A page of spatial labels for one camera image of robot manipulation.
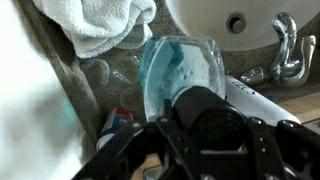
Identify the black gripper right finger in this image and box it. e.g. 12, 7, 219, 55
245, 115, 278, 158

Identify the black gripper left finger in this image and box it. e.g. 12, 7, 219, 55
161, 98, 175, 124

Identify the blue mouthwash bottle black cap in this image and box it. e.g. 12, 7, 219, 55
139, 35, 248, 152

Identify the white spray bottle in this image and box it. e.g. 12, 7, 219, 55
224, 74, 302, 127

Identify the chrome faucet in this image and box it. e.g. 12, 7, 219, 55
239, 12, 317, 89

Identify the clear plastic wrap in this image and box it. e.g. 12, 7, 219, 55
79, 58, 111, 86

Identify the white oval sink basin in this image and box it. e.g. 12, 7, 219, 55
164, 0, 320, 52

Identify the metal sink drain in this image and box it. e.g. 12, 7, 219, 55
226, 13, 247, 34

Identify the white towel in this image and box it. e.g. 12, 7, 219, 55
32, 0, 157, 60

